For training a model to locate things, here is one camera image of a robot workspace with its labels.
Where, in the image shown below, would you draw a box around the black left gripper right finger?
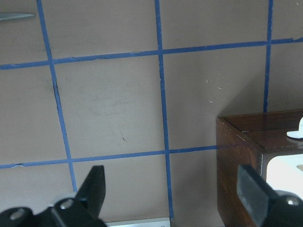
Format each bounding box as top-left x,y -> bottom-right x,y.
237,165 -> 278,227

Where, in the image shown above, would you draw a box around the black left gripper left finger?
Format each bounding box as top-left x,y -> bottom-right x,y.
76,166 -> 105,218

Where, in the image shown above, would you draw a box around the wooden drawer with white handle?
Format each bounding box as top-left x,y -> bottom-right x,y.
246,121 -> 303,195

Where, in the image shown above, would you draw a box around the orange-handled scissors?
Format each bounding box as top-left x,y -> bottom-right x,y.
0,13 -> 36,21

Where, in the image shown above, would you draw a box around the dark wooden cabinet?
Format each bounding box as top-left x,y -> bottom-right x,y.
215,109 -> 303,227

